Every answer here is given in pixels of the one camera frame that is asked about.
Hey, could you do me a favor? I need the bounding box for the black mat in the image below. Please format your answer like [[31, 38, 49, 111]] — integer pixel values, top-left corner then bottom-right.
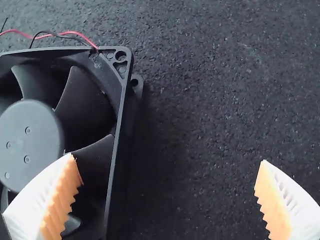
[[0, 0, 320, 240]]

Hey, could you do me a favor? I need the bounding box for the black square fan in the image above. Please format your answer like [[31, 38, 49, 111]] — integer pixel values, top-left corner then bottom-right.
[[0, 16, 145, 240]]

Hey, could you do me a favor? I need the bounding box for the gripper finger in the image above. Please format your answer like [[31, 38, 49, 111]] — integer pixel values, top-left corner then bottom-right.
[[1, 153, 85, 240], [253, 159, 320, 240]]

